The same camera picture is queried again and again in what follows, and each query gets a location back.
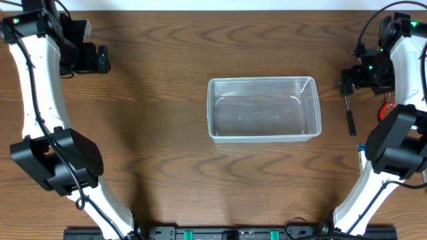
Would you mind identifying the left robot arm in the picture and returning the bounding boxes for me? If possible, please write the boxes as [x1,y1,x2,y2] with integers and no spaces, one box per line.
[1,0,147,239]

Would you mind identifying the small claw hammer black handle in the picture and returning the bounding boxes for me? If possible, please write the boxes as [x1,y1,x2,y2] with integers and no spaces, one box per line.
[337,81,356,136]

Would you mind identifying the clear plastic container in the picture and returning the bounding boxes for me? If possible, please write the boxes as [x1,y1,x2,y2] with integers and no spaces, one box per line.
[207,76,322,143]

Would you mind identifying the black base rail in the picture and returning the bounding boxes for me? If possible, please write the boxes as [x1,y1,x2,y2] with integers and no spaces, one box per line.
[63,225,398,240]

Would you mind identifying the blue white screwdriver set box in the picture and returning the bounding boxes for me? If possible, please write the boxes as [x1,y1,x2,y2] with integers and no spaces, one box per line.
[357,143,394,196]

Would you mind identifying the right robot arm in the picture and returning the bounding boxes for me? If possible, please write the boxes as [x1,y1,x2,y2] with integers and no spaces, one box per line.
[330,13,426,236]

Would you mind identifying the red handled pliers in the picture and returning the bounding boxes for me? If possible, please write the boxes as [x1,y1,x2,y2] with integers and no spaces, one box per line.
[377,93,395,122]

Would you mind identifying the silver metal wrench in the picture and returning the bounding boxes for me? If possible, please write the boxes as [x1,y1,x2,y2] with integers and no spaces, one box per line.
[421,170,427,193]

